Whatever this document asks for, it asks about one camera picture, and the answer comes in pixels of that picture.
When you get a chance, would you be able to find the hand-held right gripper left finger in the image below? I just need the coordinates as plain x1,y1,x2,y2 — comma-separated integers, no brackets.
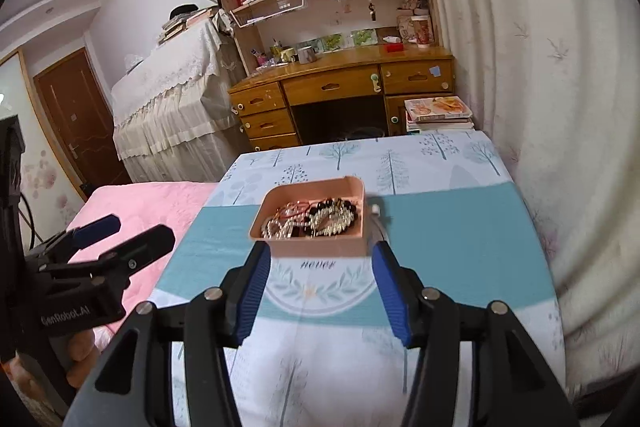
60,241,273,427

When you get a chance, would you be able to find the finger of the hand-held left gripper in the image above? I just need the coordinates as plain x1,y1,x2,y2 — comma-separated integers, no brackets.
25,214,122,265
67,224,176,290

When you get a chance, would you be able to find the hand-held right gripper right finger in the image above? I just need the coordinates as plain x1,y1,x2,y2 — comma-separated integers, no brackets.
371,241,581,427

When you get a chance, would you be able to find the pink plastic box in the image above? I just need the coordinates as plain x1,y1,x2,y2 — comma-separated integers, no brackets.
248,175,373,258

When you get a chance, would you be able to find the red string bracelet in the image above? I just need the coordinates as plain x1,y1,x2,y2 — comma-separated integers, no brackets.
272,201,321,220

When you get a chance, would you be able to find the person's left hand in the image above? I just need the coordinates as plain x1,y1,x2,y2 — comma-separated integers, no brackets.
65,328,108,390

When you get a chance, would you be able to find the pink blanket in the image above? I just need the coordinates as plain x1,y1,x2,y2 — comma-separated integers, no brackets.
65,181,221,343

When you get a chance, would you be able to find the tree print tablecloth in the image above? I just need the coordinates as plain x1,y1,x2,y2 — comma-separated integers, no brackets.
150,129,566,427

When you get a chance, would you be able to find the brown wooden door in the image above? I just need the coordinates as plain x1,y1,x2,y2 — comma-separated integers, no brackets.
34,48,132,202

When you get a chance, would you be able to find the lace cloth covered piano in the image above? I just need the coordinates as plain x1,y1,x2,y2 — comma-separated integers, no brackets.
110,18,251,184

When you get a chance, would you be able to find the stack of magazines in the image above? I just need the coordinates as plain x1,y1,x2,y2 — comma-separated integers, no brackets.
404,96,476,135

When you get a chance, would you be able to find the wooden desk with drawers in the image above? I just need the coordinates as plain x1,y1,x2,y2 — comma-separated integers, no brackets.
229,46,456,152

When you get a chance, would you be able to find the stack of books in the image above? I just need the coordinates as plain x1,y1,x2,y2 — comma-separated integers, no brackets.
157,7,221,45

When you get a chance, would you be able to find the row of green picture cards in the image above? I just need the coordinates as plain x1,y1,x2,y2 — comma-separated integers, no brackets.
295,29,379,54

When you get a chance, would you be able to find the pink patterned cup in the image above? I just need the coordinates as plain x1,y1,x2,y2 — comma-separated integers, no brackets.
410,14,435,48

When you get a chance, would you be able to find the black bead bracelet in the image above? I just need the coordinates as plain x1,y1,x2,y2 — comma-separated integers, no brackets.
307,198,360,228

